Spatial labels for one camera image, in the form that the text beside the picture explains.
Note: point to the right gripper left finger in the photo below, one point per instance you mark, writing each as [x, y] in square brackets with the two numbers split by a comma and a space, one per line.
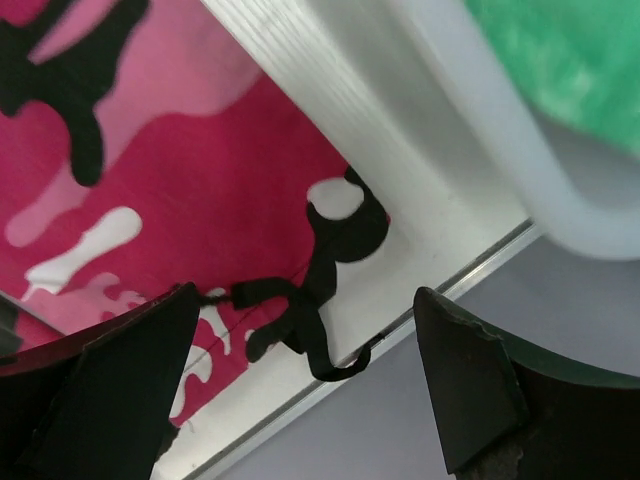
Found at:
[96, 404]

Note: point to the white plastic basket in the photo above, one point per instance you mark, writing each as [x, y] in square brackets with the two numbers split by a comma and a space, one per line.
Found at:
[428, 62]

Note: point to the green tie-dye trousers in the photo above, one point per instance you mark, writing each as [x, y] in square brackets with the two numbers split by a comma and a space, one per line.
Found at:
[576, 61]

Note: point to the pink camouflage trousers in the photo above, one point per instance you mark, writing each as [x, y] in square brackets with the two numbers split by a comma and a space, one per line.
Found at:
[142, 147]

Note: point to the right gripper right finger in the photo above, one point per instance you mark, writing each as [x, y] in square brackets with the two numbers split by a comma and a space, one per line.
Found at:
[506, 408]

